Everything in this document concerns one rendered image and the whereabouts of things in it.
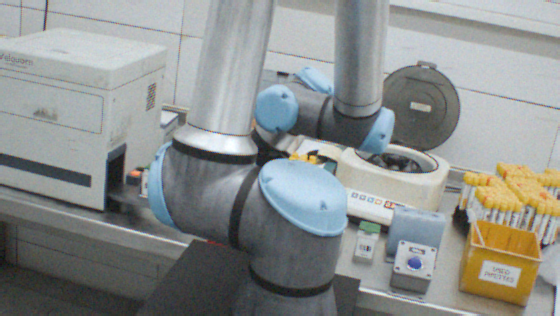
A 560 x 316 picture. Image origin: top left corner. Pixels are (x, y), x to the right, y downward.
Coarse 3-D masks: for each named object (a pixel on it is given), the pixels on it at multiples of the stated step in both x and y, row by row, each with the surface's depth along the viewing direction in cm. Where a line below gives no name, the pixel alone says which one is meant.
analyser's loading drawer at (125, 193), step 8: (112, 184) 138; (120, 184) 138; (112, 192) 134; (120, 192) 135; (128, 192) 135; (136, 192) 136; (120, 200) 134; (128, 200) 133; (136, 200) 132; (144, 200) 132
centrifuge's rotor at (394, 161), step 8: (368, 160) 156; (376, 160) 156; (384, 160) 158; (392, 160) 154; (400, 160) 154; (408, 160) 159; (392, 168) 152; (400, 168) 155; (408, 168) 152; (416, 168) 155
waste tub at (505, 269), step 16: (480, 224) 132; (496, 224) 131; (480, 240) 133; (496, 240) 132; (512, 240) 131; (528, 240) 130; (464, 256) 129; (480, 256) 121; (496, 256) 120; (512, 256) 119; (528, 256) 131; (464, 272) 123; (480, 272) 122; (496, 272) 121; (512, 272) 120; (528, 272) 119; (464, 288) 124; (480, 288) 123; (496, 288) 122; (512, 288) 121; (528, 288) 120
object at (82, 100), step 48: (0, 48) 129; (48, 48) 131; (96, 48) 137; (144, 48) 143; (0, 96) 132; (48, 96) 129; (96, 96) 126; (144, 96) 142; (0, 144) 135; (48, 144) 132; (96, 144) 129; (144, 144) 148; (48, 192) 135; (96, 192) 132
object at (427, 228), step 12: (396, 216) 130; (408, 216) 129; (420, 216) 130; (432, 216) 130; (444, 216) 131; (396, 228) 131; (408, 228) 130; (420, 228) 130; (432, 228) 130; (444, 228) 129; (396, 240) 131; (408, 240) 131; (420, 240) 131; (432, 240) 130
